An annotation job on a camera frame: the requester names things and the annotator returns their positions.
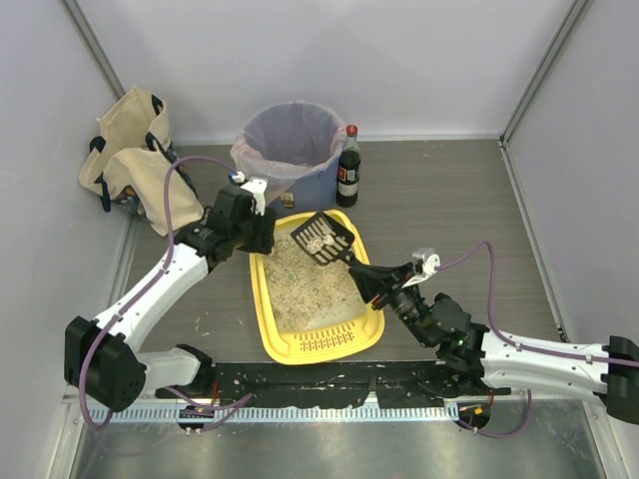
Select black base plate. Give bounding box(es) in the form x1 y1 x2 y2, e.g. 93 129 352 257
177 360 491 409

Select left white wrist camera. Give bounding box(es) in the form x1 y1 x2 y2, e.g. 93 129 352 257
241 178 268 216

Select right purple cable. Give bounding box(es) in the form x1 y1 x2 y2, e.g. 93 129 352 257
433 239 639 437

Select cat litter pellets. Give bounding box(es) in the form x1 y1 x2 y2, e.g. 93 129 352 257
264 235 366 332

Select purple cable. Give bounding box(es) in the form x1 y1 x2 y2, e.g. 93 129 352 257
78 156 248 428
433 239 639 437

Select beige canvas tote bag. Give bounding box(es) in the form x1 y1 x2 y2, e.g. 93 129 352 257
79 87 204 237

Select black litter scoop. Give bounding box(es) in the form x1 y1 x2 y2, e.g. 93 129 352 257
291 212 362 267

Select slotted cable duct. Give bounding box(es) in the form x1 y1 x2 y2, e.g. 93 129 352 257
112 402 458 423

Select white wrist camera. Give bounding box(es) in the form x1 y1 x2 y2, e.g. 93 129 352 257
241 178 268 216
402 247 441 288

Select pink bin liner bag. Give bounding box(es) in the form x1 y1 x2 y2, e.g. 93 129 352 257
229 101 347 207

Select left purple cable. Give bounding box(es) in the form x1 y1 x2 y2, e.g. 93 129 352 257
78 156 248 428

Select dark soda bottle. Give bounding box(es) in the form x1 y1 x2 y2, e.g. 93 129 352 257
335 124 361 208

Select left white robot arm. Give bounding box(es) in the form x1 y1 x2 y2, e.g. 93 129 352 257
64 179 276 412

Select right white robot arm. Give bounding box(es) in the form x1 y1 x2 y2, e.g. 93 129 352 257
348 254 638 424

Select litter clumps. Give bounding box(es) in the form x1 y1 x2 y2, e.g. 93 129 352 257
307 235 334 254

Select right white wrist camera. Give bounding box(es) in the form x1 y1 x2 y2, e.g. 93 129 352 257
402 247 441 288

